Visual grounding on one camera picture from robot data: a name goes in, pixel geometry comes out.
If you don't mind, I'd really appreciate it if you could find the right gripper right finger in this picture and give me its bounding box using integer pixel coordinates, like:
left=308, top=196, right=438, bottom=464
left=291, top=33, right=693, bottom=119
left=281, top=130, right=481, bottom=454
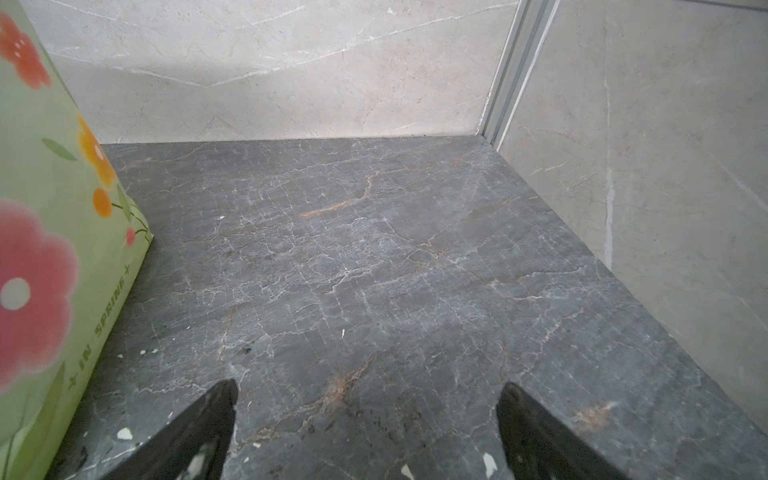
left=496, top=382, right=627, bottom=480

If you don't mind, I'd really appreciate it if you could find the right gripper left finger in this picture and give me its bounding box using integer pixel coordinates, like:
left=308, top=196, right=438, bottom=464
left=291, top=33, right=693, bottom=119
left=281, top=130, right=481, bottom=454
left=105, top=379, right=239, bottom=479

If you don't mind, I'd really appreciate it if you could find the white floral paper bag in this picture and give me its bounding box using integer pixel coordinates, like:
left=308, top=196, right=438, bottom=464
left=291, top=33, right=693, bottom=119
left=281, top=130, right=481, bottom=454
left=1, top=1, right=152, bottom=479

